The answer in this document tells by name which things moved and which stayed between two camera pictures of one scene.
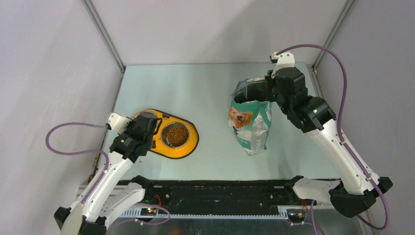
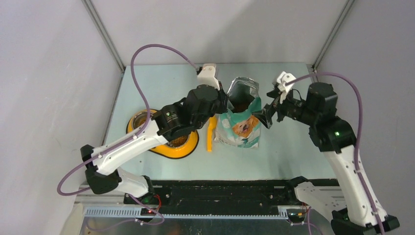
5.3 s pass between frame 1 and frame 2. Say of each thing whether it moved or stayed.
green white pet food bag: moved
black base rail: stayed
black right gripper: moved
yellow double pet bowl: stayed
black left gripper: moved
